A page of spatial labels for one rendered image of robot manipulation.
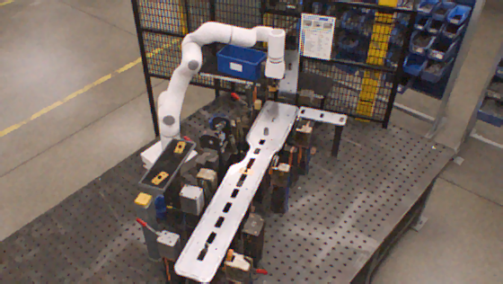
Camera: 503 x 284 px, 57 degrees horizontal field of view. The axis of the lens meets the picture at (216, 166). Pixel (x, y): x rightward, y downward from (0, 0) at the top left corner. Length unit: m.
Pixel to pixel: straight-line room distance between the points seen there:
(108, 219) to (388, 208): 1.63
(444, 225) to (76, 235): 2.61
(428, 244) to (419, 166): 0.74
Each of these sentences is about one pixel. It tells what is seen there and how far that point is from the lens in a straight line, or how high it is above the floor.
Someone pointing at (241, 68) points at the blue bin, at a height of 1.10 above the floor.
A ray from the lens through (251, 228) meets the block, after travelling 2.20.
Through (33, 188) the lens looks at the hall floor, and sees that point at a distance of 4.19.
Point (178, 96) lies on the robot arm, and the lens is 2.58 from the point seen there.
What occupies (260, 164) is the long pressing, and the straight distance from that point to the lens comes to 2.53.
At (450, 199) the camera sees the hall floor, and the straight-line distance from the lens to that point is 4.04.
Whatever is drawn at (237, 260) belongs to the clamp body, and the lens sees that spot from 2.05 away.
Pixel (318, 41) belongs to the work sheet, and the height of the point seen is 1.27.
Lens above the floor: 2.74
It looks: 44 degrees down
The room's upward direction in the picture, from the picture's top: 4 degrees counter-clockwise
